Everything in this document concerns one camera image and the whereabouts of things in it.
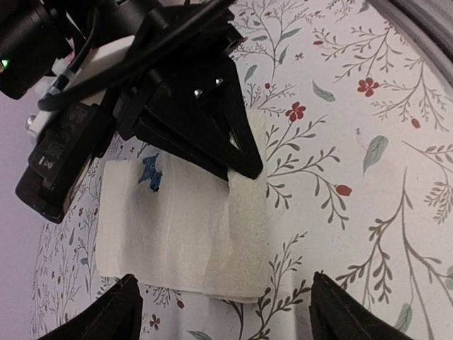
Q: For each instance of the floral table cloth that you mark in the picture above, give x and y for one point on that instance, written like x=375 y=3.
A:
x=359 y=137

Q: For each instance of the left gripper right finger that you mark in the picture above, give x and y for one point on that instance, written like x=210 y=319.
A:
x=334 y=314

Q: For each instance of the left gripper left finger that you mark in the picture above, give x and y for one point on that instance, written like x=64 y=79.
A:
x=117 y=314

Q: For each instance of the cream white towel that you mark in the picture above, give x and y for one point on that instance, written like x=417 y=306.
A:
x=192 y=232

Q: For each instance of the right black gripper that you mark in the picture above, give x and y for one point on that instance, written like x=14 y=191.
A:
x=200 y=115

